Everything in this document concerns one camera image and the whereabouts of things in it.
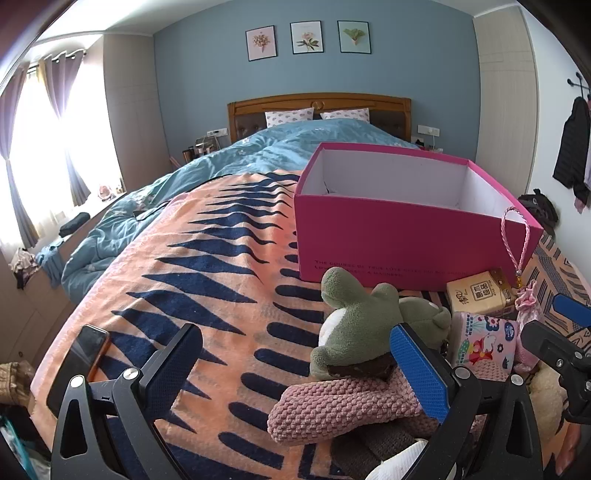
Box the pink corded sachet pouch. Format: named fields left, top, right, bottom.
left=501, top=208, right=544, bottom=333

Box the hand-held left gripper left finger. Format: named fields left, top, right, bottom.
left=50, top=323, right=204, bottom=480

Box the cream plush toy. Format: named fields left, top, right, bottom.
left=526, top=369, right=571, bottom=446

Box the crumpled patterned clothing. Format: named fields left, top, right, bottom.
left=9, top=247, right=41, bottom=291

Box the tan bag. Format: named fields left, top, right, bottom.
left=0, top=361, right=32, bottom=409

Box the white patterned pillow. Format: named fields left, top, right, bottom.
left=320, top=108, right=371, bottom=123
left=265, top=107, right=315, bottom=129

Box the orange navy patterned blanket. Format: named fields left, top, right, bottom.
left=30, top=168, right=591, bottom=480

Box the pink cardboard box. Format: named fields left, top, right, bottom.
left=294, top=142, right=546, bottom=292

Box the wooden bed headboard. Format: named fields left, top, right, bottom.
left=227, top=93, right=413, bottom=144

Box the beige wardrobe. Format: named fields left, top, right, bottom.
left=473, top=9, right=539, bottom=195

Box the cluttered bedside table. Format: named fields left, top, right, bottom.
left=178, top=134, right=220, bottom=163

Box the green frog plush toy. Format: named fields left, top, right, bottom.
left=308, top=267, right=453, bottom=381

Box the white flower framed picture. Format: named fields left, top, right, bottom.
left=290, top=21, right=322, bottom=55

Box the black smartphone orange case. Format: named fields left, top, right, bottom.
left=46, top=324, right=112, bottom=416

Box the beige wall cabinet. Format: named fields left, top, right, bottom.
left=102, top=33, right=174, bottom=195

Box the black puffer jacket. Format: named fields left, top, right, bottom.
left=553, top=97, right=591, bottom=204

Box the purple curtain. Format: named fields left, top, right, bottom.
left=0, top=69, right=40, bottom=250
left=38, top=48, right=92, bottom=209

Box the pink knitted plush toy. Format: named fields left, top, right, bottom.
left=268, top=351, right=541, bottom=446

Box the blue floral duvet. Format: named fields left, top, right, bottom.
left=34, top=117, right=419, bottom=301

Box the green leaf framed picture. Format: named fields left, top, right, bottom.
left=337, top=20, right=373, bottom=54

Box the pink floral tissue pack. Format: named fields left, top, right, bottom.
left=450, top=311, right=518, bottom=372

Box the pile of dark clothes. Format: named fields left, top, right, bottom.
left=517, top=188, right=559, bottom=241

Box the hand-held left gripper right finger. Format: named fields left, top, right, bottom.
left=389, top=322, right=546, bottom=480

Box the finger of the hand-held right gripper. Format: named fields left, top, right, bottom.
left=553, top=293, right=591, bottom=329
left=521, top=320, right=591, bottom=423

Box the golden tissue pack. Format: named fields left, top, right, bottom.
left=445, top=268, right=518, bottom=319

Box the black wall coat rack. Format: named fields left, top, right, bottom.
left=567, top=71, right=591, bottom=100

